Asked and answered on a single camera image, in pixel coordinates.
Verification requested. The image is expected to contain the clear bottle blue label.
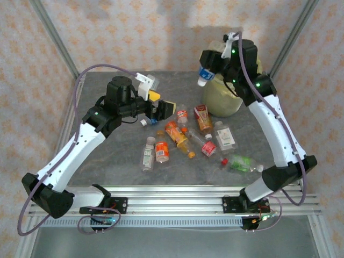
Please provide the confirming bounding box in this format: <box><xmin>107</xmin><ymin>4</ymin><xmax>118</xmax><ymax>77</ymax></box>
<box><xmin>140</xmin><ymin>114</ymin><xmax>159</xmax><ymax>127</ymax></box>
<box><xmin>197</xmin><ymin>65</ymin><xmax>216</xmax><ymax>87</ymax></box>

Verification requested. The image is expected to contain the aluminium rail beam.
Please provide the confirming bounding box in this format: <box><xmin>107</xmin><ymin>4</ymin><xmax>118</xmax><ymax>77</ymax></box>
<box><xmin>28</xmin><ymin>184</ymin><xmax>323</xmax><ymax>216</ymax></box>

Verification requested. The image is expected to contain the clear bottle green label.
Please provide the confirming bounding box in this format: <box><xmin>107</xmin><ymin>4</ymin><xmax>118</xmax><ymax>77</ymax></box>
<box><xmin>227</xmin><ymin>154</ymin><xmax>265</xmax><ymax>173</ymax></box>

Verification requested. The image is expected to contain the squat bottle orange label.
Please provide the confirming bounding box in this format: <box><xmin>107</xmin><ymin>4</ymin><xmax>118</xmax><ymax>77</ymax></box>
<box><xmin>155</xmin><ymin>130</ymin><xmax>170</xmax><ymax>163</ymax></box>

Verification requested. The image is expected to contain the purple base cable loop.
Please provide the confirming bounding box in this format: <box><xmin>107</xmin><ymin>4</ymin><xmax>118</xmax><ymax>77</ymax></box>
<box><xmin>77</xmin><ymin>206</ymin><xmax>124</xmax><ymax>235</ymax></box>

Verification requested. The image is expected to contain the yellow-green translucent bin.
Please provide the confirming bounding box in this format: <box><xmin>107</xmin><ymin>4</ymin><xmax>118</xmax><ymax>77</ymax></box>
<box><xmin>203</xmin><ymin>40</ymin><xmax>267</xmax><ymax>118</ymax></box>

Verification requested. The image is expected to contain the orange juice bottle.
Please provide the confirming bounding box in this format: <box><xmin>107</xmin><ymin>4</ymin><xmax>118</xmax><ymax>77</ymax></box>
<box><xmin>164</xmin><ymin>120</ymin><xmax>196</xmax><ymax>159</ymax></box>

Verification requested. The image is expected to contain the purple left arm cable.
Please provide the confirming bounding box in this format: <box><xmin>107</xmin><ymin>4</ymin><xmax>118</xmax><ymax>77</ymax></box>
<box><xmin>16</xmin><ymin>63</ymin><xmax>138</xmax><ymax>237</ymax></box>

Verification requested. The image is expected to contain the clear bottle red label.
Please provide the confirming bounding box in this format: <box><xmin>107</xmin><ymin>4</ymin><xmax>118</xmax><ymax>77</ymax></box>
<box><xmin>187</xmin><ymin>130</ymin><xmax>229</xmax><ymax>166</ymax></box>

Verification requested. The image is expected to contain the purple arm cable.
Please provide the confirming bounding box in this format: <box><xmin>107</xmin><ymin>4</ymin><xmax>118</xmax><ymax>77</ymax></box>
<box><xmin>16</xmin><ymin>63</ymin><xmax>138</xmax><ymax>237</ymax></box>
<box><xmin>238</xmin><ymin>31</ymin><xmax>307</xmax><ymax>233</ymax></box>

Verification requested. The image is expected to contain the aluminium table side rail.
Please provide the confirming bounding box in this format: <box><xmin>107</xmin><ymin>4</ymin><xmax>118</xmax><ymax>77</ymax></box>
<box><xmin>267</xmin><ymin>75</ymin><xmax>338</xmax><ymax>258</ymax></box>
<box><xmin>15</xmin><ymin>76</ymin><xmax>87</xmax><ymax>258</ymax></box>

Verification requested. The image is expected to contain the clear bottle orange-red label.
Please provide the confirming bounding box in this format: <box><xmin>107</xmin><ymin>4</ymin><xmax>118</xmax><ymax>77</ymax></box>
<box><xmin>176</xmin><ymin>104</ymin><xmax>190</xmax><ymax>134</ymax></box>

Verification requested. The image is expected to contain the flat clear bottle white label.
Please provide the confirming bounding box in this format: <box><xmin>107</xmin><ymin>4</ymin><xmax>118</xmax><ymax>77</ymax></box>
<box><xmin>214</xmin><ymin>120</ymin><xmax>239</xmax><ymax>155</ymax></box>

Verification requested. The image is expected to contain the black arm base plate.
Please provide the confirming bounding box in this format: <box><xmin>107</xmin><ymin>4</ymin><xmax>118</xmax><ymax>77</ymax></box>
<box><xmin>80</xmin><ymin>197</ymin><xmax>128</xmax><ymax>216</ymax></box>
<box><xmin>222</xmin><ymin>195</ymin><xmax>270</xmax><ymax>215</ymax></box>

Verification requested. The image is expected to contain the amber tea bottle red label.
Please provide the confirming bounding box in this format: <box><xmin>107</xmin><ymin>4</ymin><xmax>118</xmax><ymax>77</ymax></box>
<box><xmin>193</xmin><ymin>104</ymin><xmax>214</xmax><ymax>140</ymax></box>

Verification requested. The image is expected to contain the clear bottle white-green label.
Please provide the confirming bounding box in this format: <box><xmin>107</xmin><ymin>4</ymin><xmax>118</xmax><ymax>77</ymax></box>
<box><xmin>139</xmin><ymin>136</ymin><xmax>156</xmax><ymax>172</ymax></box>

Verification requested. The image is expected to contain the aluminium frame post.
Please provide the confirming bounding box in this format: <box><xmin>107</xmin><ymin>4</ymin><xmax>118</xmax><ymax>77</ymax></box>
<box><xmin>268</xmin><ymin>0</ymin><xmax>320</xmax><ymax>80</ymax></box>
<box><xmin>28</xmin><ymin>0</ymin><xmax>81</xmax><ymax>78</ymax></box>

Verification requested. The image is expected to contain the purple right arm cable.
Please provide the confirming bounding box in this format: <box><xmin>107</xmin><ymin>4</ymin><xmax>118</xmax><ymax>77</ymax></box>
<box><xmin>238</xmin><ymin>31</ymin><xmax>307</xmax><ymax>233</ymax></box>

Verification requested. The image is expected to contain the black clamp bracket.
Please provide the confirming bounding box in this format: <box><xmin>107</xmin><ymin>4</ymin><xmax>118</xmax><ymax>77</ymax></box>
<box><xmin>240</xmin><ymin>216</ymin><xmax>263</xmax><ymax>232</ymax></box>
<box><xmin>90</xmin><ymin>224</ymin><xmax>108</xmax><ymax>234</ymax></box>

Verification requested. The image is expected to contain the small circuit board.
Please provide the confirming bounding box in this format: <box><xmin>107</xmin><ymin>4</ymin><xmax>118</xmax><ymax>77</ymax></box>
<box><xmin>252</xmin><ymin>212</ymin><xmax>278</xmax><ymax>224</ymax></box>
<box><xmin>90</xmin><ymin>216</ymin><xmax>117</xmax><ymax>226</ymax></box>

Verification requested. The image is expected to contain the perforated grey cable tray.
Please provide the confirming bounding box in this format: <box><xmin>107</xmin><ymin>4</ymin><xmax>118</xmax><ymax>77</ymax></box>
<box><xmin>44</xmin><ymin>216</ymin><xmax>244</xmax><ymax>228</ymax></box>

